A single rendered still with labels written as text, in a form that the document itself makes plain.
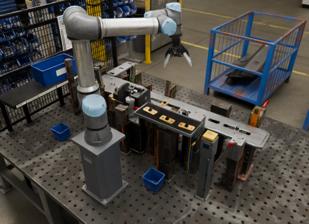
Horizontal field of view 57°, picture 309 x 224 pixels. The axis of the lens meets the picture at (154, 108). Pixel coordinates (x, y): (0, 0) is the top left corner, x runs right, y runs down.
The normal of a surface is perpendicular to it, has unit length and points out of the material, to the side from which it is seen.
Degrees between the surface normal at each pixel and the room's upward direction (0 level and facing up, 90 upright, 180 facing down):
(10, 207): 0
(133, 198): 0
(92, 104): 8
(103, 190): 90
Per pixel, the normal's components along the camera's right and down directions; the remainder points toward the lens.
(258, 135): 0.00, -0.84
